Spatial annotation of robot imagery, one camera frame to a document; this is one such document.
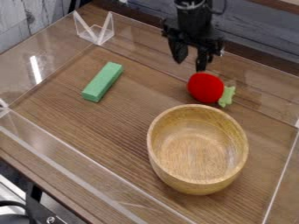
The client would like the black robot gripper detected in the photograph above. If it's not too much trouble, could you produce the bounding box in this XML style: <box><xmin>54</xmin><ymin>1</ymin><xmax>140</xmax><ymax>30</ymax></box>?
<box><xmin>162</xmin><ymin>3</ymin><xmax>226</xmax><ymax>72</ymax></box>

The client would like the red plush strawberry toy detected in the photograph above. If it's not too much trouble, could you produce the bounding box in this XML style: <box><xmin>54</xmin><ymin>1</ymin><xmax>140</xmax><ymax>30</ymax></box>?
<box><xmin>186</xmin><ymin>73</ymin><xmax>236</xmax><ymax>108</ymax></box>

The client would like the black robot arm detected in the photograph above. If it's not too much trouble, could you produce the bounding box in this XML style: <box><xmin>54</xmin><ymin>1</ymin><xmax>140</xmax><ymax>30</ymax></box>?
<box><xmin>161</xmin><ymin>0</ymin><xmax>228</xmax><ymax>72</ymax></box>

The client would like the green rectangular foam block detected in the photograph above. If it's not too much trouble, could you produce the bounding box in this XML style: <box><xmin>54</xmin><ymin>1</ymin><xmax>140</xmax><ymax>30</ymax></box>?
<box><xmin>81</xmin><ymin>62</ymin><xmax>124</xmax><ymax>102</ymax></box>

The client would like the light wooden bowl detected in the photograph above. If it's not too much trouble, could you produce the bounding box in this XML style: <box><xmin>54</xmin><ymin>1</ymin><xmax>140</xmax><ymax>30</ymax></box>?
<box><xmin>146</xmin><ymin>104</ymin><xmax>249</xmax><ymax>195</ymax></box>

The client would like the clear acrylic tray enclosure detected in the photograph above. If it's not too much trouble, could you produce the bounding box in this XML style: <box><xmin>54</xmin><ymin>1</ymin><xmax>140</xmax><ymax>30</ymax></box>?
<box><xmin>0</xmin><ymin>5</ymin><xmax>299</xmax><ymax>224</ymax></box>

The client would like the black metal table bracket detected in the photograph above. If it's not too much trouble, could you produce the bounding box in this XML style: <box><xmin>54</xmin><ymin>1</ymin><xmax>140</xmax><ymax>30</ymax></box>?
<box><xmin>25</xmin><ymin>183</ymin><xmax>67</xmax><ymax>224</ymax></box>

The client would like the black cable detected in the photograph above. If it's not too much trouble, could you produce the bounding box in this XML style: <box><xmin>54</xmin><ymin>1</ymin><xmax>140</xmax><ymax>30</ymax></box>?
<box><xmin>0</xmin><ymin>199</ymin><xmax>39</xmax><ymax>224</ymax></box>

